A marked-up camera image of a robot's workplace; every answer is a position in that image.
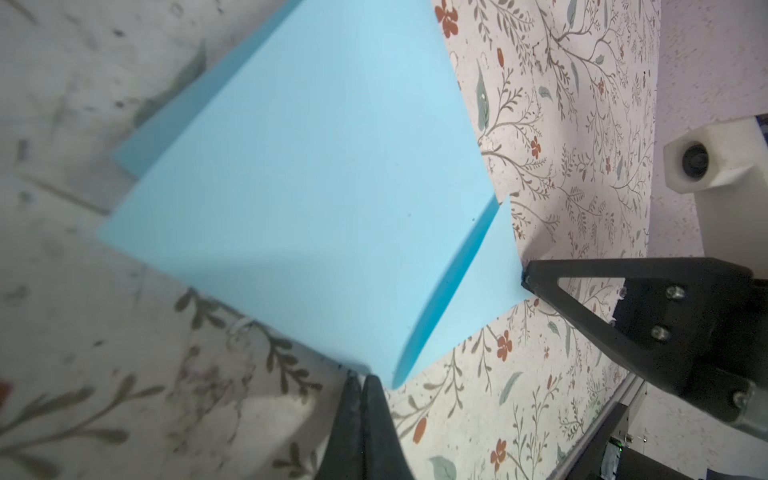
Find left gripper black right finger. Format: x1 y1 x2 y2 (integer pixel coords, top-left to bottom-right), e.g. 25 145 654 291
361 375 414 480

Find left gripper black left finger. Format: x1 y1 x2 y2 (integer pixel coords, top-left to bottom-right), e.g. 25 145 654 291
315 374 364 480

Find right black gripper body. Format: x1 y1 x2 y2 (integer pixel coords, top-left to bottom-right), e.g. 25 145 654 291
612 258 767 440

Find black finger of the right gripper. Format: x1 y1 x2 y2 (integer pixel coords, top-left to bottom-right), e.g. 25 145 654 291
522 259 696 393

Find light blue paper sheet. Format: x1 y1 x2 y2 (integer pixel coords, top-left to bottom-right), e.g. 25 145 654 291
99 1 528 388

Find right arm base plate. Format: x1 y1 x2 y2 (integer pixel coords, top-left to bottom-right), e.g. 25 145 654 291
545 374 697 480

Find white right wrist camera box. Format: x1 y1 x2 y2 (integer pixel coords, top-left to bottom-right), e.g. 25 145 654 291
663 116 767 279

